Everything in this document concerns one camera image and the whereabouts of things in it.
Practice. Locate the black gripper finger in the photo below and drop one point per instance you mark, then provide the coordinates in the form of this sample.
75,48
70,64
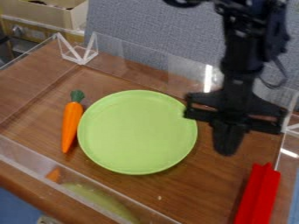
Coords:
238,130
219,133

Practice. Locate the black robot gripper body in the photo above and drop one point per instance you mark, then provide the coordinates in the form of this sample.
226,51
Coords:
234,109

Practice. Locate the red plastic block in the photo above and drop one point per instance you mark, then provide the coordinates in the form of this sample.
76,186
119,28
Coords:
259,196

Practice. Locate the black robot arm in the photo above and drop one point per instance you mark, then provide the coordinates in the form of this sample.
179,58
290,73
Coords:
255,39

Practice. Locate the green round plate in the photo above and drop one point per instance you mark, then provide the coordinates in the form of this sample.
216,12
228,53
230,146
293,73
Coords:
134,133

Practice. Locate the orange toy carrot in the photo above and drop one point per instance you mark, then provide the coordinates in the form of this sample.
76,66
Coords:
71,119

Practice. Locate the cardboard box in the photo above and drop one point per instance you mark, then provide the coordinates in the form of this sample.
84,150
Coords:
62,13

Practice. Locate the wooden shelf with knob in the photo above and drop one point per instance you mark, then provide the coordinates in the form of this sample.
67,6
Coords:
36,32

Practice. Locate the clear acrylic corner bracket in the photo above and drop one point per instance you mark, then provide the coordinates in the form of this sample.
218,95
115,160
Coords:
76,53

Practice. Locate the clear acrylic enclosure wall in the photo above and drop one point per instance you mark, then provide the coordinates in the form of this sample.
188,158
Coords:
198,192

